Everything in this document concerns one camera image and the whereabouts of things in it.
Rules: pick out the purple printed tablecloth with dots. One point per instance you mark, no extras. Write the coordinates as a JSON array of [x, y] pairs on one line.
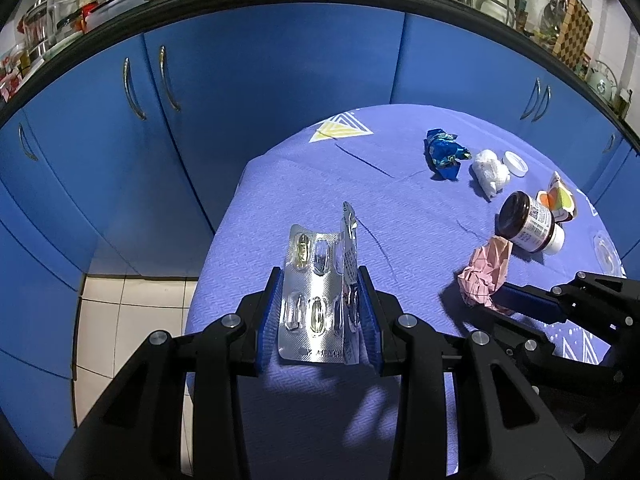
[[410, 220]]

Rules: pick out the white tissue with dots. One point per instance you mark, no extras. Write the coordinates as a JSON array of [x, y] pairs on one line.
[[490, 172]]

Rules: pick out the clear round plastic lid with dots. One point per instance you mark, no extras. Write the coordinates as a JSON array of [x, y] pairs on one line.
[[606, 252]]

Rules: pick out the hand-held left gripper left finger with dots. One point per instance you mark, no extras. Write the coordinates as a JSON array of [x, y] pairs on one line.
[[267, 320]]

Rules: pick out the pink paper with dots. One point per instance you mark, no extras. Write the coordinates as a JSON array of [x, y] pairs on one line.
[[487, 270]]

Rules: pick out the blue lower kitchen cabinets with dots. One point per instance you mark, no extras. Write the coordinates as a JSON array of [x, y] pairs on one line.
[[250, 110]]

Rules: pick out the silver pill blister pack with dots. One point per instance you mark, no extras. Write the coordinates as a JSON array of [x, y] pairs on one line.
[[315, 300]]

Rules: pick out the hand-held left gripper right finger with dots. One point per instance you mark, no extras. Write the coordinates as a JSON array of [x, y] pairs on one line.
[[369, 320]]

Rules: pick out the pale green kettle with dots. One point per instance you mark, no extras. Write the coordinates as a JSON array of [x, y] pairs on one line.
[[602, 82]]

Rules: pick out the checkered wooden cutting board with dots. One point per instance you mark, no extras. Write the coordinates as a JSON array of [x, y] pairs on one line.
[[575, 35]]

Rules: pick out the dark jar with white lid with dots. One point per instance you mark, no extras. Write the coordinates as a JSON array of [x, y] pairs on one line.
[[532, 222]]

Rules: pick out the orange and green wrapper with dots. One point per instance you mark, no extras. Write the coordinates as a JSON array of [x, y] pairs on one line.
[[560, 197]]

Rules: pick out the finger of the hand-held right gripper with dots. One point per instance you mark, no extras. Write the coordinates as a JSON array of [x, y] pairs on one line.
[[530, 302], [545, 352]]

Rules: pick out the blue foil candy wrapper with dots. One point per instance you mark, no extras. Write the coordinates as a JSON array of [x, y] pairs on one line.
[[445, 157]]

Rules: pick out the small white round lid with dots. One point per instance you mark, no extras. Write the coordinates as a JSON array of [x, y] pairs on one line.
[[515, 164]]

